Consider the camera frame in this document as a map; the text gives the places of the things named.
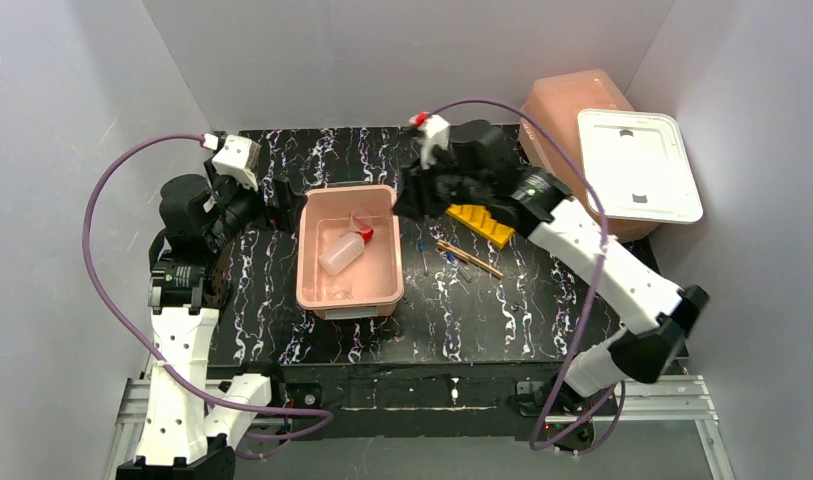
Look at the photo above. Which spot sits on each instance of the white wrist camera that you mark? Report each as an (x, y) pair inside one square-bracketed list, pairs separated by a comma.
[(433, 131), (238, 158)]

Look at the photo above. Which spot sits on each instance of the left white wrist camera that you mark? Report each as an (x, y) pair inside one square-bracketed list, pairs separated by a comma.
[(238, 158)]

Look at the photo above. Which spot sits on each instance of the wooden test tube clamp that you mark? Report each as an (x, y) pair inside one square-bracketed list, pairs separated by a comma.
[(469, 258)]

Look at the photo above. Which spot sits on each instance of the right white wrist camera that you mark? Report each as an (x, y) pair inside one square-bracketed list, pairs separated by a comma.
[(433, 131)]

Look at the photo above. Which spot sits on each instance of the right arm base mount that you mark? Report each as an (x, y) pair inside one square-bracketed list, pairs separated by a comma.
[(572, 425)]

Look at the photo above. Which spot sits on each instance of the blue capped small vials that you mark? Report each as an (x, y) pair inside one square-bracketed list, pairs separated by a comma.
[(422, 251)]

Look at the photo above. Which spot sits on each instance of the aluminium frame rail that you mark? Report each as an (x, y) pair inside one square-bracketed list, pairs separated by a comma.
[(402, 405)]

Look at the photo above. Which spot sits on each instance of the clear plastic funnel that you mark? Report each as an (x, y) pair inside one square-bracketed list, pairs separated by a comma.
[(360, 221)]

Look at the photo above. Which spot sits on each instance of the clear glass beaker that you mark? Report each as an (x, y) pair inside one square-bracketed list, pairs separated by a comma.
[(339, 290)]

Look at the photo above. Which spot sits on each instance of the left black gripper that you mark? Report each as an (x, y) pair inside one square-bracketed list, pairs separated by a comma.
[(275, 203)]

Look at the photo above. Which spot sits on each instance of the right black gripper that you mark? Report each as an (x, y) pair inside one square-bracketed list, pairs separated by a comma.
[(420, 195)]

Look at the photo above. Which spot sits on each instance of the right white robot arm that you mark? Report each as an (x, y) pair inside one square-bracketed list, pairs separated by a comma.
[(658, 315)]

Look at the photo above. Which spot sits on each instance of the yellow test tube rack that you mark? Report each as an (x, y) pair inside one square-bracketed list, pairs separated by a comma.
[(479, 220)]

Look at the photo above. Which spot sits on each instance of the white box lid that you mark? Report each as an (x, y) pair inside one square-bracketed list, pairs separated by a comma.
[(638, 166)]

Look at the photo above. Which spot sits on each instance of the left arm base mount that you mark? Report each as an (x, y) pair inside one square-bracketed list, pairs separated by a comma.
[(250, 397)]

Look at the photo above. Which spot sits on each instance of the pink plastic bin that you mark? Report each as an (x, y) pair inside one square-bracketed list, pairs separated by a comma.
[(377, 275)]

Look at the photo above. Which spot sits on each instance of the white plastic bottle red cap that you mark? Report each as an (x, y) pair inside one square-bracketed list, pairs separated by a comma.
[(348, 248)]

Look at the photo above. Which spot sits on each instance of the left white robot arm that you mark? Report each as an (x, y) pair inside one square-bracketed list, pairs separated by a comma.
[(185, 436)]

